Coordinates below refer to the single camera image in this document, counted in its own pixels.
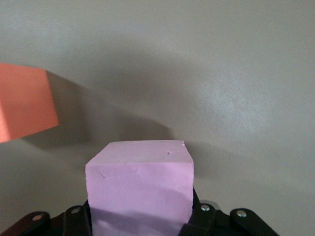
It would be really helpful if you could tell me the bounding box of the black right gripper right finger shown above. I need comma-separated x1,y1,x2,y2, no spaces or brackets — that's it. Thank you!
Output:
178,188,281,236

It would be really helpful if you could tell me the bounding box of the table cover sheet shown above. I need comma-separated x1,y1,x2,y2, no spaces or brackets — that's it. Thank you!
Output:
0,0,315,236

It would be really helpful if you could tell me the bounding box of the orange foam cube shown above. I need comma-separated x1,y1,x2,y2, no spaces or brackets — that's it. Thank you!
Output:
0,62,60,143

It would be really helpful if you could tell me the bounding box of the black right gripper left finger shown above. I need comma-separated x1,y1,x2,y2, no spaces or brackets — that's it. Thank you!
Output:
0,200,93,236

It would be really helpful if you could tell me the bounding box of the pink foam cube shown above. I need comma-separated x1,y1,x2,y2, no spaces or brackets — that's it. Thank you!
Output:
85,140,194,236

